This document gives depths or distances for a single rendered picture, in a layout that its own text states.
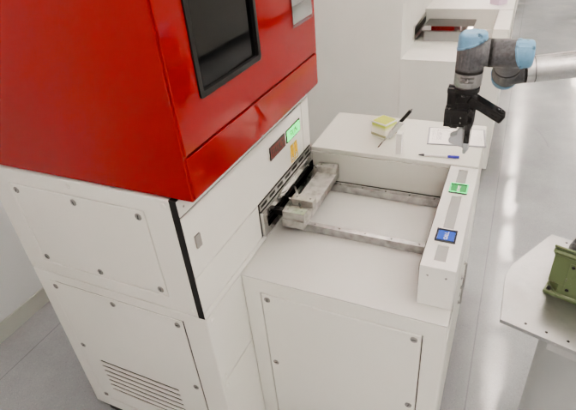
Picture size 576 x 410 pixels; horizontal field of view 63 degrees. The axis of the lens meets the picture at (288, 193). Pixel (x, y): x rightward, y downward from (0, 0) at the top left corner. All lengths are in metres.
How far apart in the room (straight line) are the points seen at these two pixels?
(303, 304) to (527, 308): 0.62
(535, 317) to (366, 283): 0.45
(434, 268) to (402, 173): 0.59
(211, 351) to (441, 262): 0.72
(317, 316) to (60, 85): 0.94
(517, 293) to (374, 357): 0.45
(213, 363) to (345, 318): 0.42
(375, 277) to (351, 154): 0.56
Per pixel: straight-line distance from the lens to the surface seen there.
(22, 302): 2.93
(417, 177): 1.81
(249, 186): 1.45
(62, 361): 2.66
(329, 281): 1.45
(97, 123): 1.19
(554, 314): 1.47
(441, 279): 1.33
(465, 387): 2.28
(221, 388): 1.64
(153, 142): 1.10
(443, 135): 1.95
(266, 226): 1.58
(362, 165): 1.84
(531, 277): 1.56
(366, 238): 1.58
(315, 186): 1.77
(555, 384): 1.72
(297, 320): 1.54
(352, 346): 1.53
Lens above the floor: 1.82
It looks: 32 degrees down
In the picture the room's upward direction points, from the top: 6 degrees counter-clockwise
